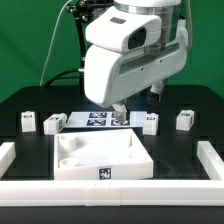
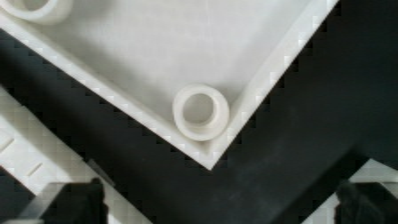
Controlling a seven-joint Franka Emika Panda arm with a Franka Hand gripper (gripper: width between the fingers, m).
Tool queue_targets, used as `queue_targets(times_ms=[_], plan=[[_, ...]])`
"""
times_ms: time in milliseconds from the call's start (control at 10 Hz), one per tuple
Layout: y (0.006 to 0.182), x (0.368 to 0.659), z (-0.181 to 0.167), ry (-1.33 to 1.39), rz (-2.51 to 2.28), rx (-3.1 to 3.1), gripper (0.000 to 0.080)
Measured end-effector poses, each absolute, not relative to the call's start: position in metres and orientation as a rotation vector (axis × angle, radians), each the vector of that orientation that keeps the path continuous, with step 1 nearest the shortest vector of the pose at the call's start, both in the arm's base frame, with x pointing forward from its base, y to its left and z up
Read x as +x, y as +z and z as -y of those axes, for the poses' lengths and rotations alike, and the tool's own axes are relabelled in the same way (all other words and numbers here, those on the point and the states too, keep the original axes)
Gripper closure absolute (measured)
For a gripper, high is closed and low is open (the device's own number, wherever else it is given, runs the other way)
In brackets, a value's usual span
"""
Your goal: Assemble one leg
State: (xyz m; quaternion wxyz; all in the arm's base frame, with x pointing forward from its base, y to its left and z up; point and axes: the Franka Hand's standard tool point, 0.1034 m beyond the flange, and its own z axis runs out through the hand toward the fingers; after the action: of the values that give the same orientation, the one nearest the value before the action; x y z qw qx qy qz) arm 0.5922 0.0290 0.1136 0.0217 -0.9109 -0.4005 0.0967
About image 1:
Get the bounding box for white left fence rail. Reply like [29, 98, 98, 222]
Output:
[0, 142, 16, 179]

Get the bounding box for grey cable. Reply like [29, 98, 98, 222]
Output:
[39, 0, 73, 87]

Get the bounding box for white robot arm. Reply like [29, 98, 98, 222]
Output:
[84, 0, 188, 121]

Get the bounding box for white tag marker sheet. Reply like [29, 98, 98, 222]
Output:
[66, 111, 147, 128]

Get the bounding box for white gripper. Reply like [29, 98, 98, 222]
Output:
[84, 27, 188, 122]

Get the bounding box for white front fence rail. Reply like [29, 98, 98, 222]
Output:
[0, 180, 224, 206]

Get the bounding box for white square tabletop tray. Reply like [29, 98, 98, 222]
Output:
[53, 129, 154, 180]

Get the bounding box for black cables at base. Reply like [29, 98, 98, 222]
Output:
[44, 68, 84, 88]

